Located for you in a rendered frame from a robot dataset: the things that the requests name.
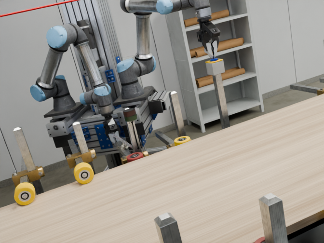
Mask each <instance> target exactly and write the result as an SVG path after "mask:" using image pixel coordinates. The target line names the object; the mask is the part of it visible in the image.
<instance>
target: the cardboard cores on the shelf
mask: <svg viewBox="0 0 324 243"><path fill-rule="evenodd" d="M211 14H212V15H211V17H212V19H209V21H212V20H216V19H220V18H223V17H227V16H229V11H228V9H226V10H222V11H219V12H215V13H211ZM197 19H198V18H197V17H194V18H190V19H186V20H184V25H185V27H189V26H192V25H196V24H199V22H197ZM243 43H244V39H243V37H241V38H237V39H236V38H233V39H228V40H223V41H220V42H219V45H218V49H217V52H220V51H223V50H226V49H230V48H234V47H237V46H241V45H243ZM189 51H190V56H191V58H193V57H201V56H204V55H208V54H207V53H205V52H204V47H203V46H202V47H198V48H194V49H190V50H189ZM244 73H245V69H244V68H239V67H235V68H231V69H228V70H225V72H224V73H222V74H221V77H222V80H226V79H229V78H232V77H235V76H238V75H242V74H244ZM195 81H196V84H197V87H198V88H201V87H204V86H207V85H210V84H213V83H214V82H213V76H212V75H208V76H204V77H201V78H197V79H195Z"/></svg>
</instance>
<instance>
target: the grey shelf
mask: <svg viewBox="0 0 324 243"><path fill-rule="evenodd" d="M209 3H210V8H211V13H215V12H219V11H222V10H226V9H228V11H229V16H227V17H223V18H220V19H216V20H212V21H211V22H212V23H213V24H214V25H215V26H216V27H217V28H218V29H219V30H220V36H218V38H219V42H220V41H224V40H228V39H233V38H236V39H237V38H241V37H243V39H244V43H243V45H241V46H237V47H234V48H230V49H226V50H223V51H220V52H217V53H216V56H215V58H218V59H223V62H224V67H225V70H228V69H231V68H235V67H239V68H244V69H245V73H244V74H242V75H238V76H235V77H232V78H229V79H226V80H223V81H222V82H223V88H224V93H225V99H226V104H227V110H228V115H232V114H234V113H237V112H240V111H243V110H246V109H249V108H252V107H255V106H258V105H259V108H260V112H264V105H263V98H262V91H261V85H260V78H259V71H258V64H257V55H256V48H255V41H254V35H253V28H252V21H251V14H250V7H249V0H209ZM195 13H196V11H195V7H193V8H189V9H186V10H181V11H177V12H173V13H169V14H165V19H166V23H167V28H168V32H169V37H170V42H171V46H172V51H173V55H174V60H175V66H176V70H177V75H178V80H179V85H180V89H181V93H182V98H183V103H184V108H185V112H186V117H187V121H188V125H192V123H191V122H193V123H195V124H197V125H199V126H200V127H201V132H202V133H204V132H205V127H204V124H205V123H208V122H212V121H214V120H217V119H220V115H219V110H218V105H217V99H216V93H215V87H214V84H210V85H207V86H204V87H201V88H198V87H197V84H196V81H195V79H197V78H201V77H204V76H208V74H207V68H206V61H210V60H211V58H210V56H209V55H204V56H201V57H193V58H191V56H190V51H189V50H190V49H194V48H198V47H202V46H203V45H202V42H200V41H198V38H197V33H196V32H197V31H199V30H200V26H199V24H196V25H192V26H189V27H185V25H184V20H186V19H190V18H194V17H197V16H196V14H195Z"/></svg>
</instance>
